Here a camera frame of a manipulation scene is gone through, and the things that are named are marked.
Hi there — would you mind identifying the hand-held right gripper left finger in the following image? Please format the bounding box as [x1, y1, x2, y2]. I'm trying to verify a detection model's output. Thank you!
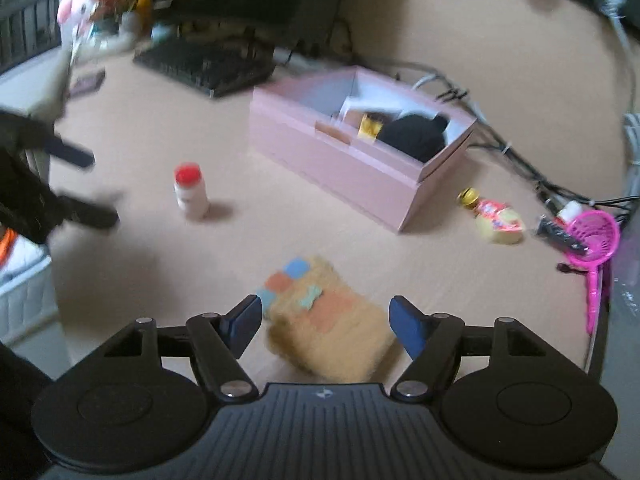
[102, 294, 263, 402]

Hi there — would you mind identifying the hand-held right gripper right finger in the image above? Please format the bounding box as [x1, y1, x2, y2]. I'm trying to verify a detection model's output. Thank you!
[389, 295, 546, 402]

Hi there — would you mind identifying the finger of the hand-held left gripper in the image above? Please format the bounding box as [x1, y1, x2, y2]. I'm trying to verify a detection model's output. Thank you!
[56, 191, 122, 232]
[42, 132, 97, 167]

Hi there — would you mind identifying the tan furry patchwork pouch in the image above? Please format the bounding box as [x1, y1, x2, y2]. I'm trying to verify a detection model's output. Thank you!
[255, 255, 398, 383]

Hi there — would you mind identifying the small white bottle red cap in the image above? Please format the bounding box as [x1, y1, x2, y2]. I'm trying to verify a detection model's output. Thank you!
[173, 162, 211, 221]

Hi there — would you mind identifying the orange yellow toy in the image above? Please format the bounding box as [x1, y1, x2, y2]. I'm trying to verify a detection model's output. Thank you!
[474, 199, 525, 246]

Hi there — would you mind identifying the pink cardboard box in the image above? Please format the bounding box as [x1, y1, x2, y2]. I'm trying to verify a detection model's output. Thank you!
[248, 65, 477, 234]

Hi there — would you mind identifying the black plush toy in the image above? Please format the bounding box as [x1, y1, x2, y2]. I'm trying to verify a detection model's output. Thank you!
[376, 113, 451, 163]

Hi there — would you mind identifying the pink plastic net scoop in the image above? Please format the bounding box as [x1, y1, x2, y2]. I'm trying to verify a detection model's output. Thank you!
[557, 210, 621, 333]

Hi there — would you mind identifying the yellow pudding toy brown top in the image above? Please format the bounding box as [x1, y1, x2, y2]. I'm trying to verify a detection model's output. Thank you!
[357, 113, 385, 141]

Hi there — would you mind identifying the dark flat phone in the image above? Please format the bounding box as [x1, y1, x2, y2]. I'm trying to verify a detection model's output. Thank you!
[67, 71, 107, 96]

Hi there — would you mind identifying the white quilted mattress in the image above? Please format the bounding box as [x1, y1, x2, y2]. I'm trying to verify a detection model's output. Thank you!
[0, 240, 54, 347]

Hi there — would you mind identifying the black railing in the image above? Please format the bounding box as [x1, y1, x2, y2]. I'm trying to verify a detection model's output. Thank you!
[0, 0, 61, 74]

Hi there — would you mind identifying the black keyboard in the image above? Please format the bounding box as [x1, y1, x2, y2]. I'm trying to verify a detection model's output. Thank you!
[132, 37, 276, 98]

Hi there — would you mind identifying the small black object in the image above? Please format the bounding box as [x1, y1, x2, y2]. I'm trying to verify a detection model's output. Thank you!
[536, 215, 591, 256]

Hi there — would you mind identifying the glass panel computer case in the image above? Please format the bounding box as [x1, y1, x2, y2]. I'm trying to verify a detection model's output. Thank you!
[584, 240, 640, 392]

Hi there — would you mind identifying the white power strip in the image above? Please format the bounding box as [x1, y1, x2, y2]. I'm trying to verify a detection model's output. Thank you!
[272, 47, 327, 69]

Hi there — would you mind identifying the orange strap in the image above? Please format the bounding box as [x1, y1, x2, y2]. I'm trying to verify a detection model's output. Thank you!
[0, 227, 19, 267]

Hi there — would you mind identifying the black cable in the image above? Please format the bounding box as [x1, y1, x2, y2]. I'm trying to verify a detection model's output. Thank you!
[435, 87, 632, 212]

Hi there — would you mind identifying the thin white cable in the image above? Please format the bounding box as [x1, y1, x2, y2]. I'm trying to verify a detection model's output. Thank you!
[409, 72, 452, 94]

